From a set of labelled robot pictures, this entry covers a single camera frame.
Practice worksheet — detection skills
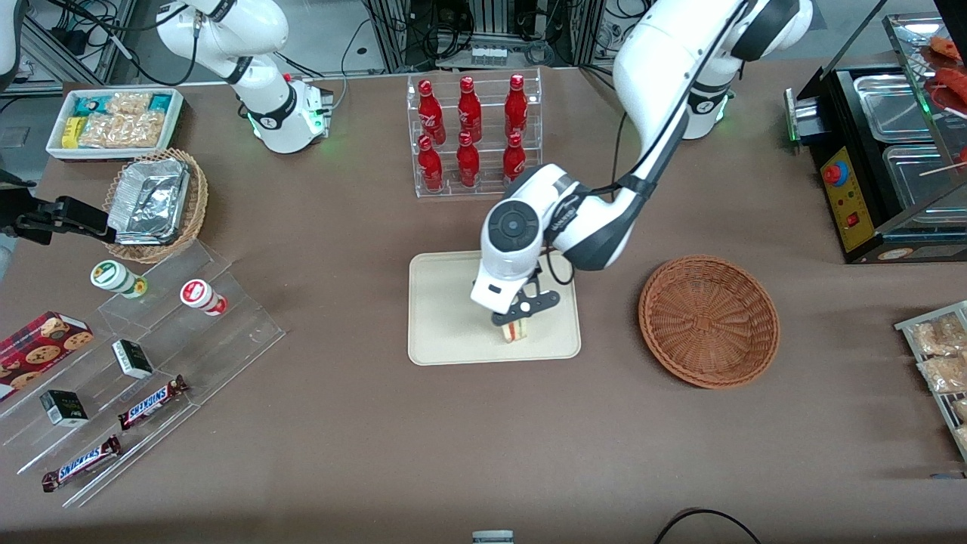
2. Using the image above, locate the snickers chocolate bar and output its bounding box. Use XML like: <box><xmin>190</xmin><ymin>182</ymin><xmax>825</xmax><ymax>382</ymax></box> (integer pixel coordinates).
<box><xmin>117</xmin><ymin>374</ymin><xmax>190</xmax><ymax>431</ymax></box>
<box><xmin>41</xmin><ymin>434</ymin><xmax>123</xmax><ymax>493</ymax></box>

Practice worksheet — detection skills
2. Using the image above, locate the clear bag of crackers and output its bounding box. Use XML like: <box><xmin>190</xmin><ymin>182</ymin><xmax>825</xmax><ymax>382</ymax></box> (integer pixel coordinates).
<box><xmin>910</xmin><ymin>313</ymin><xmax>967</xmax><ymax>358</ymax></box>
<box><xmin>916</xmin><ymin>354</ymin><xmax>967</xmax><ymax>396</ymax></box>

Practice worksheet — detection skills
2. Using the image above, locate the red cookie box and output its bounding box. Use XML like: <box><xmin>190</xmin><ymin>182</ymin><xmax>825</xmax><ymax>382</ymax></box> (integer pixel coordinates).
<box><xmin>0</xmin><ymin>311</ymin><xmax>95</xmax><ymax>402</ymax></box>

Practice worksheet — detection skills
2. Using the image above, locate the black food warmer machine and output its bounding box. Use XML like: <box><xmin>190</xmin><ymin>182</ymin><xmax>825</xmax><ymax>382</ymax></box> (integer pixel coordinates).
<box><xmin>783</xmin><ymin>0</ymin><xmax>967</xmax><ymax>266</ymax></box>

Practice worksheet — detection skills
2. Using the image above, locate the red lid snack cup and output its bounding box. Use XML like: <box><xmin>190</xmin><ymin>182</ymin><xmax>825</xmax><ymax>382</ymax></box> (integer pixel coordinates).
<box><xmin>179</xmin><ymin>278</ymin><xmax>229</xmax><ymax>317</ymax></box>

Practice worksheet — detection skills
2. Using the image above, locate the large rice cracker bag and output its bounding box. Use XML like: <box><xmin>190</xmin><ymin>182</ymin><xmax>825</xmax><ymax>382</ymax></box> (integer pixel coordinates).
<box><xmin>78</xmin><ymin>111</ymin><xmax>168</xmax><ymax>150</ymax></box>

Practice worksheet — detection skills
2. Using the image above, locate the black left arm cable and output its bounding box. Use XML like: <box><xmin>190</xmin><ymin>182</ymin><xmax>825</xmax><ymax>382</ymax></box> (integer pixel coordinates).
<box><xmin>538</xmin><ymin>0</ymin><xmax>756</xmax><ymax>287</ymax></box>

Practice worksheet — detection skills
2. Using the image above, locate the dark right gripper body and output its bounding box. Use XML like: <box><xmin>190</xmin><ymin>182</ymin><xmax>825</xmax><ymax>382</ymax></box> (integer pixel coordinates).
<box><xmin>0</xmin><ymin>171</ymin><xmax>39</xmax><ymax>244</ymax></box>

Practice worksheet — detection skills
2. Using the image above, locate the black table cable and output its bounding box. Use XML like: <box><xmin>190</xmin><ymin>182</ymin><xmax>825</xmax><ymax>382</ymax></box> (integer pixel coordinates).
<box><xmin>653</xmin><ymin>508</ymin><xmax>765</xmax><ymax>544</ymax></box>

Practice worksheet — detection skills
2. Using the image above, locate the grey wire snack rack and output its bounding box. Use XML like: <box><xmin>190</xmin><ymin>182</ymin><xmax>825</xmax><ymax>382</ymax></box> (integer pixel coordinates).
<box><xmin>894</xmin><ymin>300</ymin><xmax>967</xmax><ymax>462</ymax></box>

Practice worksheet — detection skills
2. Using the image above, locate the white snack bin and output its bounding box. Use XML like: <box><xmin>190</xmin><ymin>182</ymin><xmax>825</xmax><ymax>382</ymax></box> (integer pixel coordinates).
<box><xmin>45</xmin><ymin>87</ymin><xmax>185</xmax><ymax>163</ymax></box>

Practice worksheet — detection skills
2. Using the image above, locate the brown wicker basket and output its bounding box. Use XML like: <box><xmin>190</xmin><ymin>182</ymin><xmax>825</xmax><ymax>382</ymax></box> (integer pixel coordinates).
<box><xmin>638</xmin><ymin>255</ymin><xmax>780</xmax><ymax>390</ymax></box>

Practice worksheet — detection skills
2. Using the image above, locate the aluminium frame structure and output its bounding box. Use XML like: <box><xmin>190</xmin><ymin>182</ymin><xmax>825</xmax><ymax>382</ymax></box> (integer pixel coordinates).
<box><xmin>15</xmin><ymin>0</ymin><xmax>138</xmax><ymax>85</ymax></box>

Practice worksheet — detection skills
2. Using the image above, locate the green lid snack cup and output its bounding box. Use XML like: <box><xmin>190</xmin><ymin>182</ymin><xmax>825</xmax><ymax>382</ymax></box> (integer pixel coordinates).
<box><xmin>90</xmin><ymin>259</ymin><xmax>149</xmax><ymax>300</ymax></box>

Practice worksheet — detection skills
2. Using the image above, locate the red cola bottle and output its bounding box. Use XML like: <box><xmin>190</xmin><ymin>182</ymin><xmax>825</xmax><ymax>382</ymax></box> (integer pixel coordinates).
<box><xmin>418</xmin><ymin>134</ymin><xmax>446</xmax><ymax>193</ymax></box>
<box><xmin>502</xmin><ymin>132</ymin><xmax>528</xmax><ymax>184</ymax></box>
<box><xmin>456</xmin><ymin>131</ymin><xmax>482</xmax><ymax>189</ymax></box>
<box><xmin>457</xmin><ymin>76</ymin><xmax>484</xmax><ymax>144</ymax></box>
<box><xmin>504</xmin><ymin>73</ymin><xmax>530</xmax><ymax>140</ymax></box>
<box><xmin>417</xmin><ymin>79</ymin><xmax>447</xmax><ymax>145</ymax></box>

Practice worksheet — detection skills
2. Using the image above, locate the equipment rack with cables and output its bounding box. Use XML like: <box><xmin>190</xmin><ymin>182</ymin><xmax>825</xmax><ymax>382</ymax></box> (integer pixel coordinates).
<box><xmin>361</xmin><ymin>0</ymin><xmax>607</xmax><ymax>70</ymax></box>

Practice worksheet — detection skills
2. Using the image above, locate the light wicker basket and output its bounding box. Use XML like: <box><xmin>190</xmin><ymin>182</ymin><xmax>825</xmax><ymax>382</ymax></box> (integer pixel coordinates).
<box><xmin>101</xmin><ymin>147</ymin><xmax>210</xmax><ymax>265</ymax></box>

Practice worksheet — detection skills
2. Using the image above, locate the beige plastic tray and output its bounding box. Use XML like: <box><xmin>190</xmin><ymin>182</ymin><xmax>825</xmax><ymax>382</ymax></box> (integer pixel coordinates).
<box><xmin>408</xmin><ymin>246</ymin><xmax>582</xmax><ymax>367</ymax></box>

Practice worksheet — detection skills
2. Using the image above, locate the clear acrylic step display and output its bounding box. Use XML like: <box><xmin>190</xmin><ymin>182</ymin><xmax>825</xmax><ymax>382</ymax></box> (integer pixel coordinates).
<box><xmin>0</xmin><ymin>240</ymin><xmax>287</xmax><ymax>509</ymax></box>

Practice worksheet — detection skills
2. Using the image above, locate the clear acrylic bottle rack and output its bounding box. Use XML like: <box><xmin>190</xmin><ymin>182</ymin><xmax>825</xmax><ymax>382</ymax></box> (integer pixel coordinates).
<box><xmin>406</xmin><ymin>67</ymin><xmax>543</xmax><ymax>199</ymax></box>

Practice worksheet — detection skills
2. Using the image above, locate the small black box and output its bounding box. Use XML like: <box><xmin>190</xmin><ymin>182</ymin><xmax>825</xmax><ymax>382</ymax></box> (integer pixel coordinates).
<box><xmin>111</xmin><ymin>338</ymin><xmax>155</xmax><ymax>380</ymax></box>
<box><xmin>39</xmin><ymin>389</ymin><xmax>90</xmax><ymax>428</ymax></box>

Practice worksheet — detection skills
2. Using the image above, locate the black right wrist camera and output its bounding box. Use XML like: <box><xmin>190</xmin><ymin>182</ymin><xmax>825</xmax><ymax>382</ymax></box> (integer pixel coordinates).
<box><xmin>15</xmin><ymin>196</ymin><xmax>111</xmax><ymax>244</ymax></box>

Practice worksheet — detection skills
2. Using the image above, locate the silver foil container stack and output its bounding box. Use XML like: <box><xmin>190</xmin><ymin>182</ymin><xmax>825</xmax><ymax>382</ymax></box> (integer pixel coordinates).
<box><xmin>107</xmin><ymin>158</ymin><xmax>192</xmax><ymax>247</ymax></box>

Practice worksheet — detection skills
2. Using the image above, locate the steel warmer pan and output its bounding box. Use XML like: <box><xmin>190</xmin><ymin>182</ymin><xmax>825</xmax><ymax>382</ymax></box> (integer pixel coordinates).
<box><xmin>853</xmin><ymin>73</ymin><xmax>939</xmax><ymax>145</ymax></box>
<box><xmin>882</xmin><ymin>143</ymin><xmax>967</xmax><ymax>212</ymax></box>

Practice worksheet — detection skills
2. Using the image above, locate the small rice cracker bag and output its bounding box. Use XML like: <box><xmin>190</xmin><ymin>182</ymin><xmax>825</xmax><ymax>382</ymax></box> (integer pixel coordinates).
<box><xmin>106</xmin><ymin>91</ymin><xmax>153</xmax><ymax>116</ymax></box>

